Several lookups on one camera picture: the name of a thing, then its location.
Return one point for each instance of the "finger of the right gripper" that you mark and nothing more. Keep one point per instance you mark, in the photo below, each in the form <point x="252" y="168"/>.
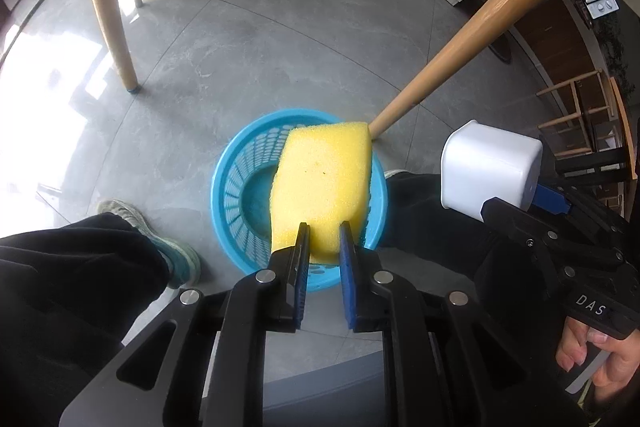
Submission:
<point x="551" y="199"/>

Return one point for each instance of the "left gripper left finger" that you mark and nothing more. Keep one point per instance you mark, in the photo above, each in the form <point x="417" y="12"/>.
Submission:
<point x="291" y="266"/>

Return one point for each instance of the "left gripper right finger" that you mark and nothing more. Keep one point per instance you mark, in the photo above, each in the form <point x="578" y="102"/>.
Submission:
<point x="364" y="310"/>

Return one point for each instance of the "white plastic container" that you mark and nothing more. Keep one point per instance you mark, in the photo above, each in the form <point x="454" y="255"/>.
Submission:
<point x="480" y="162"/>

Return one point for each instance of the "yellow green sponge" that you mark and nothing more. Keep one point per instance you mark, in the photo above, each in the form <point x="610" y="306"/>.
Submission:
<point x="322" y="180"/>

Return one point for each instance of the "person's right hand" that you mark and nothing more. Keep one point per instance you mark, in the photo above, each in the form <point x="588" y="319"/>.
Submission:
<point x="616" y="373"/>

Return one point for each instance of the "wooden shelf rack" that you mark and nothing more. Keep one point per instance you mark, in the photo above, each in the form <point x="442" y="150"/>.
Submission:
<point x="591" y="141"/>

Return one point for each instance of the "person's right sneaker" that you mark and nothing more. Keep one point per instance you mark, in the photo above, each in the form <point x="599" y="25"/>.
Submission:
<point x="390" y="173"/>

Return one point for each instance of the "person's sneaker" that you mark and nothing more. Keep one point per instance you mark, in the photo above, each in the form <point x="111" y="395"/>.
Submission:
<point x="184" y="263"/>
<point x="390" y="173"/>

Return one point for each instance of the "person's left sneaker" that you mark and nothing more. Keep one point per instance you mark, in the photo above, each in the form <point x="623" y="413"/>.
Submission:
<point x="184" y="263"/>

